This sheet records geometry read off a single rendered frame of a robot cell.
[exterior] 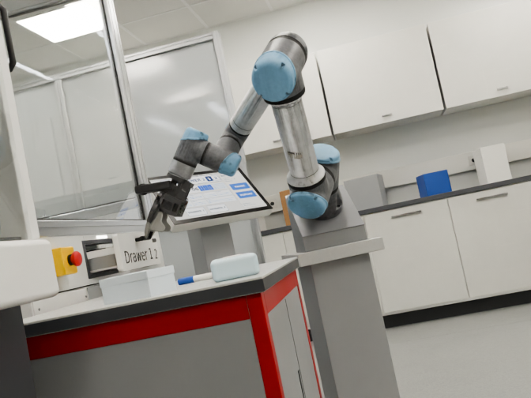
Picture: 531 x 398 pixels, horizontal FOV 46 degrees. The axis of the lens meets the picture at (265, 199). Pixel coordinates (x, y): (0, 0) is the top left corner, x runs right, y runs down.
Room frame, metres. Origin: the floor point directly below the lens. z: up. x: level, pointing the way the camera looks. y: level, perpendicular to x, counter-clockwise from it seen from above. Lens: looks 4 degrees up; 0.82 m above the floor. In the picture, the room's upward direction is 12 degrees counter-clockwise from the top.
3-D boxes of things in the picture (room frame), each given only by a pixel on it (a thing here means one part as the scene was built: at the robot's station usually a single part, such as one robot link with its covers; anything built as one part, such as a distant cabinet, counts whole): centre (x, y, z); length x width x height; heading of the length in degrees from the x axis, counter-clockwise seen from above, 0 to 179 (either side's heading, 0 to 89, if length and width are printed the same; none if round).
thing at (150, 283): (1.30, 0.29, 0.79); 0.13 x 0.09 x 0.05; 62
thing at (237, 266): (1.32, 0.09, 0.78); 0.15 x 0.10 x 0.04; 5
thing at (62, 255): (1.64, 0.55, 0.88); 0.07 x 0.05 x 0.07; 172
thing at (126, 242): (1.95, 0.43, 0.87); 0.29 x 0.02 x 0.11; 172
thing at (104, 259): (1.98, 0.63, 0.86); 0.40 x 0.26 x 0.06; 82
